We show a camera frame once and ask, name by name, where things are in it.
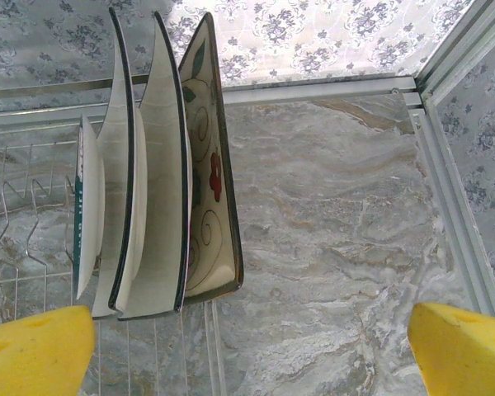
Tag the round green-rimmed white plate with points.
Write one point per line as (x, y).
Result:
(91, 206)

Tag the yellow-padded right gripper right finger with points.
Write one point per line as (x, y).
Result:
(466, 354)

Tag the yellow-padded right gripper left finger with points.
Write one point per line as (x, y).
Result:
(33, 354)

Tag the aluminium back frame rail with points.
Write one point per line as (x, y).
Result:
(313, 90)

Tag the square white black-rimmed plate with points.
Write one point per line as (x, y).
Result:
(165, 185)
(113, 185)

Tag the square floral plate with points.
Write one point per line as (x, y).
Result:
(214, 144)

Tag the aluminium side frame rail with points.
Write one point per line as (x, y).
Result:
(445, 185)

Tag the aluminium corner post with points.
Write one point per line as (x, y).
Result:
(458, 45)

